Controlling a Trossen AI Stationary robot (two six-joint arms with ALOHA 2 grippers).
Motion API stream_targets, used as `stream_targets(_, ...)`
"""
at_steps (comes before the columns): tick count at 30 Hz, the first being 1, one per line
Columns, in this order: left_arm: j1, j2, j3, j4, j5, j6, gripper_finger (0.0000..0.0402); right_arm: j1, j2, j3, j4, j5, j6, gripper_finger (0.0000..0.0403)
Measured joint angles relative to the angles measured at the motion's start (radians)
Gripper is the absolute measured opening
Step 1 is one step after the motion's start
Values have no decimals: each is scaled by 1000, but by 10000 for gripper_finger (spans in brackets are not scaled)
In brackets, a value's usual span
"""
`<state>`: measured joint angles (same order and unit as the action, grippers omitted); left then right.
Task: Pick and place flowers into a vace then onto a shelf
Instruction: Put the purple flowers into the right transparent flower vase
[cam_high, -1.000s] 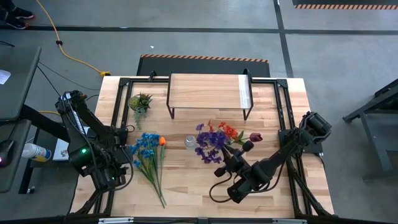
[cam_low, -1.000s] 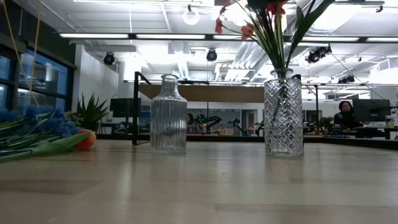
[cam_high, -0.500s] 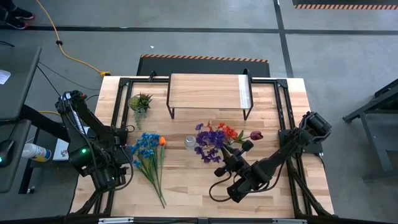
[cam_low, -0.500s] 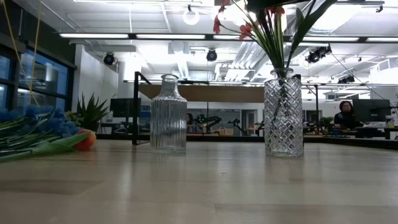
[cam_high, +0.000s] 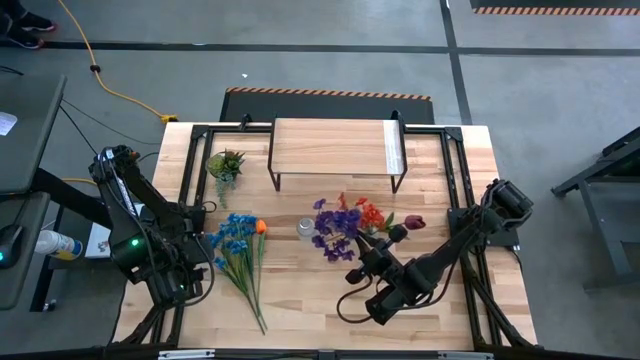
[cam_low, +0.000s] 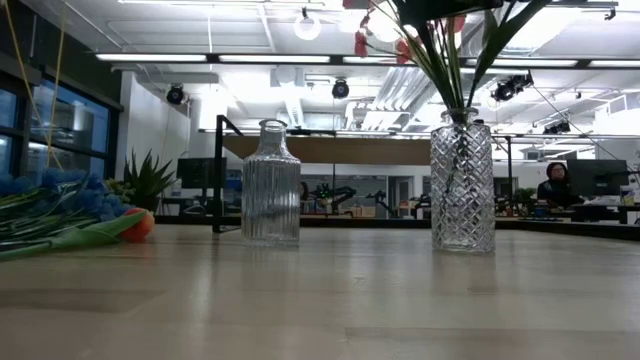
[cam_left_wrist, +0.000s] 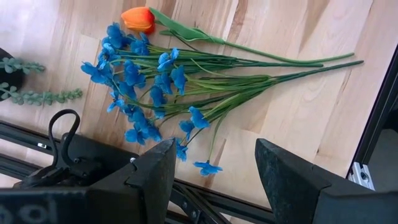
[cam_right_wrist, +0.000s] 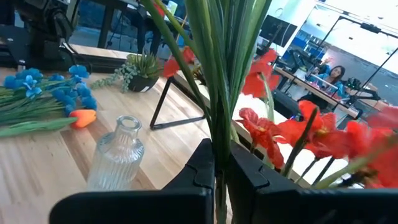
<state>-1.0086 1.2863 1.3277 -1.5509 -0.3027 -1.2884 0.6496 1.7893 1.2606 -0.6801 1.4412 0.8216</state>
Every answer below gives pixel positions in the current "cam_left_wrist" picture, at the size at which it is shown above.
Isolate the orange artificial tulip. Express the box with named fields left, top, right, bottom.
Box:
left=120, top=6, right=355, bottom=65

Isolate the potted artificial succulent plant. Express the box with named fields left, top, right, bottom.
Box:
left=0, top=47, right=84, bottom=106

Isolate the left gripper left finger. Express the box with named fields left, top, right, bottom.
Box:
left=0, top=138, right=177, bottom=224

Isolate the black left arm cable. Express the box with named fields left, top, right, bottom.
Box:
left=48, top=108, right=81, bottom=170

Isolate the silver metal bracket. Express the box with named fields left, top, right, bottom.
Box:
left=347, top=161, right=376, bottom=191

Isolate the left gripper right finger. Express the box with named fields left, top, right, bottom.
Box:
left=254, top=139, right=398, bottom=224

